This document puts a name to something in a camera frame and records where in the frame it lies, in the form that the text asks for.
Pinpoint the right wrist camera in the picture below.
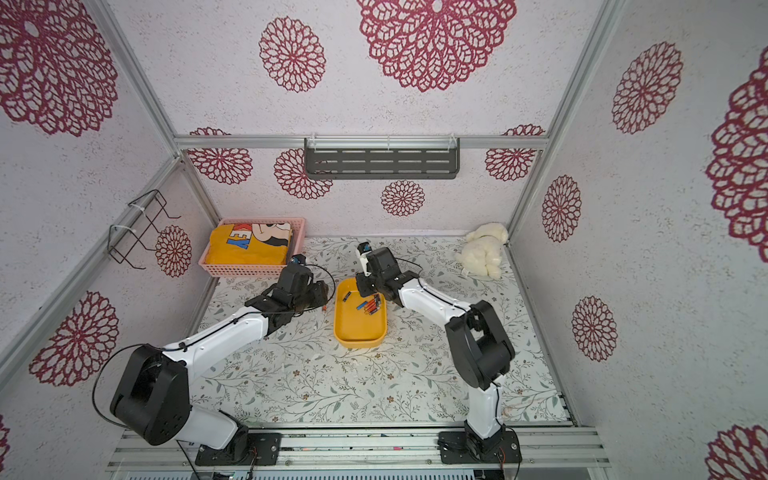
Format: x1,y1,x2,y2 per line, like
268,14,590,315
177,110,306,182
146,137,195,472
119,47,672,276
356,241,372,276

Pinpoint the yellow folded cartoon shirt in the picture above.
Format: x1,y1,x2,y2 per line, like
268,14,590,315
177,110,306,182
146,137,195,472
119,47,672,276
205,222,293,265

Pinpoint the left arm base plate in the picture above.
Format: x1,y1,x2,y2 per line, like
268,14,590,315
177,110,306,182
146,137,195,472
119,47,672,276
194,432,283,467

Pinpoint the grey wall shelf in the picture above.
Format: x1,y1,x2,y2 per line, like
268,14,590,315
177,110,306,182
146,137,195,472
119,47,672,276
303,136,460,180

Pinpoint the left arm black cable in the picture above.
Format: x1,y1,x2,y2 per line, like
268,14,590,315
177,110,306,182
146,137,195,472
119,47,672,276
91,263,337,480

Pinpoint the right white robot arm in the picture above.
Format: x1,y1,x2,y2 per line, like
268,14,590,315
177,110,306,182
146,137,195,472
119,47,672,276
355,242,521,463

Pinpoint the black wire wall rack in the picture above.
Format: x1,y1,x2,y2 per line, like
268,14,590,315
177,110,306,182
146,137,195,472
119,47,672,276
106,189,180,271

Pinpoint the white plush toy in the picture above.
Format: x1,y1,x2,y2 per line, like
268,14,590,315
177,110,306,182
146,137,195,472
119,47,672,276
456,223,509,280

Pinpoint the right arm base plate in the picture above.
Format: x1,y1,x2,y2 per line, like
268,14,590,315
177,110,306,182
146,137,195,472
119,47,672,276
437,427,522,464

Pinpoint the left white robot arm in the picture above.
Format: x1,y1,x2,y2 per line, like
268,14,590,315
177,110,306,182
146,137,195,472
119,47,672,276
110,254,329,465

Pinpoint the yellow plastic storage box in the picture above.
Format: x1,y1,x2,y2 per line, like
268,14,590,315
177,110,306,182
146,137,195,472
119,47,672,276
333,278,388,349

